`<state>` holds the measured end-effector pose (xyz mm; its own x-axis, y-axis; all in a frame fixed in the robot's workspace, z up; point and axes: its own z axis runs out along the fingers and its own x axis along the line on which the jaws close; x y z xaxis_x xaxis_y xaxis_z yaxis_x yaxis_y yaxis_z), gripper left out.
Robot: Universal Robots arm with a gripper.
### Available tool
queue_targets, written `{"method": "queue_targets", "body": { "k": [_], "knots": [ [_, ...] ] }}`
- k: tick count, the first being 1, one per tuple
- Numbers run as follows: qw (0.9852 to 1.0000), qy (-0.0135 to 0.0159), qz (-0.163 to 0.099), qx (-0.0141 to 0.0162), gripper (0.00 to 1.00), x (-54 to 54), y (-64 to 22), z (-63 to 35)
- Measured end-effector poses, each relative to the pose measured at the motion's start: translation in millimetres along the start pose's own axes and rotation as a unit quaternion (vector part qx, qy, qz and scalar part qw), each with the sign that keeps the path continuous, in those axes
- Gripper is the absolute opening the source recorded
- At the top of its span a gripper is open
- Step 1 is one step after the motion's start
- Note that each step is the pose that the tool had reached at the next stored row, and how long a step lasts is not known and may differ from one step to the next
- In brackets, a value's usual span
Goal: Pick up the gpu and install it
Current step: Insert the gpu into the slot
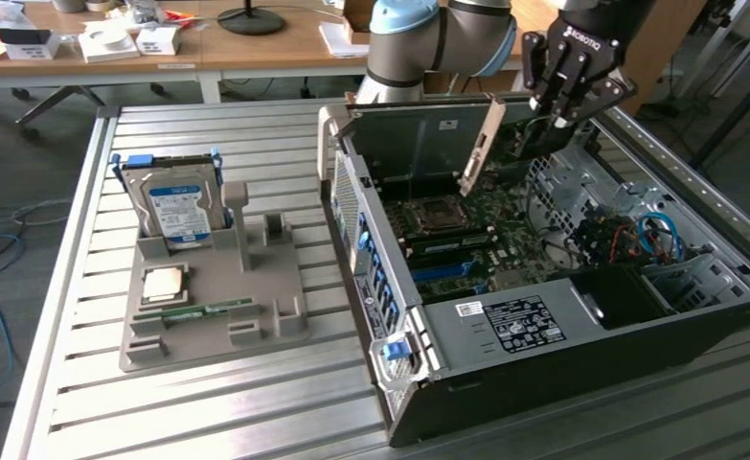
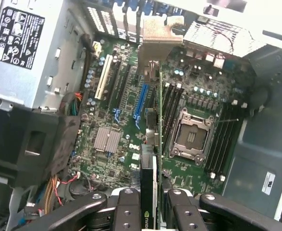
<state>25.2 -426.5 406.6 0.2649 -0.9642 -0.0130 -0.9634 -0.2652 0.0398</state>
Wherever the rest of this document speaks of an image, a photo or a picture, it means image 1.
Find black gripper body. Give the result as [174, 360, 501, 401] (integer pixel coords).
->
[549, 0, 661, 66]

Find green graphics card black shroud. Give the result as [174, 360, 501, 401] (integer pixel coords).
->
[457, 92, 584, 198]

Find wooden cabinet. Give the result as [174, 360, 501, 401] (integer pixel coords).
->
[513, 0, 709, 117]

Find brown cardboard box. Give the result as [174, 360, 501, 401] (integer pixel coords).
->
[341, 0, 376, 34]

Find white paper stack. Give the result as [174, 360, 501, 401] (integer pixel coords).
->
[319, 21, 371, 59]

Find RAM stick with label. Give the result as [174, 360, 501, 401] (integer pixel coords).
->
[411, 232, 499, 256]

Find long black expansion slot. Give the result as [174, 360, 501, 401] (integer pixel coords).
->
[405, 253, 479, 268]

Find silver disk bay cage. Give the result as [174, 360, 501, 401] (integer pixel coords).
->
[640, 252, 750, 313]

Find black plastic shroud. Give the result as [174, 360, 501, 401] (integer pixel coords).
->
[568, 264, 677, 331]

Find black round lamp base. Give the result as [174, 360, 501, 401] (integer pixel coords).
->
[216, 0, 287, 36]

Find grey power supply unit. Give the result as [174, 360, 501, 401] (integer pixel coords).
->
[420, 278, 608, 371]

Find black open PC case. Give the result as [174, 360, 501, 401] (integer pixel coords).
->
[319, 87, 750, 449]

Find small white labelled box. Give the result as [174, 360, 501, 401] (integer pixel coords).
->
[135, 26, 183, 57]

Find blue case latch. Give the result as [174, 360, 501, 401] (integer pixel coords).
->
[379, 336, 413, 361]

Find clear plastic packages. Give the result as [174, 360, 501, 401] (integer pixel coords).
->
[122, 0, 172, 25]

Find hard disk blue rails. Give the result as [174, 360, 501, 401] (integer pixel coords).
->
[111, 147, 228, 251]

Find grey parts rack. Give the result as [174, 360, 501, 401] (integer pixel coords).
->
[118, 180, 316, 374]

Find silver CPU chip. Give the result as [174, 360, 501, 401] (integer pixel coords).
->
[142, 264, 196, 307]

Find green RAM stick bare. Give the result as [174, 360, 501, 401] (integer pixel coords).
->
[132, 296, 256, 322]

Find white box black lid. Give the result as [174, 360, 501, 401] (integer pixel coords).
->
[0, 27, 63, 62]

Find white table frame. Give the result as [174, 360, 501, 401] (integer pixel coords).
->
[668, 0, 750, 100]

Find dark metal post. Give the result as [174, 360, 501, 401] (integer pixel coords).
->
[691, 61, 750, 169]

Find blue data wire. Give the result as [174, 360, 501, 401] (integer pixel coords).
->
[636, 210, 691, 264]

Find red orange wire bundle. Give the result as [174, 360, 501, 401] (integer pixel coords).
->
[608, 222, 644, 265]

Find black wire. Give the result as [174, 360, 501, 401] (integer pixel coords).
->
[537, 224, 580, 263]

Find white box with tape ring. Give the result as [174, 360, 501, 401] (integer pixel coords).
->
[79, 21, 142, 64]

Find white floor cable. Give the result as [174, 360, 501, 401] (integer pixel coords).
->
[0, 197, 75, 227]

